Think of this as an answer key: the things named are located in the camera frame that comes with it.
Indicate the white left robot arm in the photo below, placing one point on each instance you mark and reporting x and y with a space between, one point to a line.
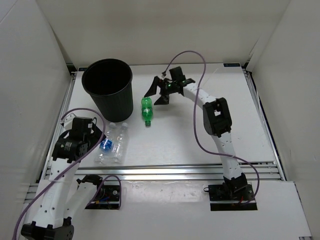
53 220

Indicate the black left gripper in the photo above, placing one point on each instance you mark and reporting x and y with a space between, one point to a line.
95 135

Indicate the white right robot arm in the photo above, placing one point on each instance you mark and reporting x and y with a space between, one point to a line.
217 123

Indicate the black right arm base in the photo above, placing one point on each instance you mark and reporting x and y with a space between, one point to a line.
222 200

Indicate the green plastic soda bottle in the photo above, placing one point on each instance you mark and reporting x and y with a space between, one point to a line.
147 110

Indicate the aluminium table front rail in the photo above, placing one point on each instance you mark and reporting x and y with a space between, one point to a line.
180 172

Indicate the clear water bottle blue label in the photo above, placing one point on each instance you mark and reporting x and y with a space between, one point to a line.
105 148

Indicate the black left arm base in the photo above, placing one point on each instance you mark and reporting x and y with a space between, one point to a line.
108 198

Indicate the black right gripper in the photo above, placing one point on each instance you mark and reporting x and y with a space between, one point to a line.
164 99

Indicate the clear unlabelled water bottle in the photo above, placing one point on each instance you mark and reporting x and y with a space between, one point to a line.
120 144

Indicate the black plastic waste bin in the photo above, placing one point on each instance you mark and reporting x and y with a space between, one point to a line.
109 84

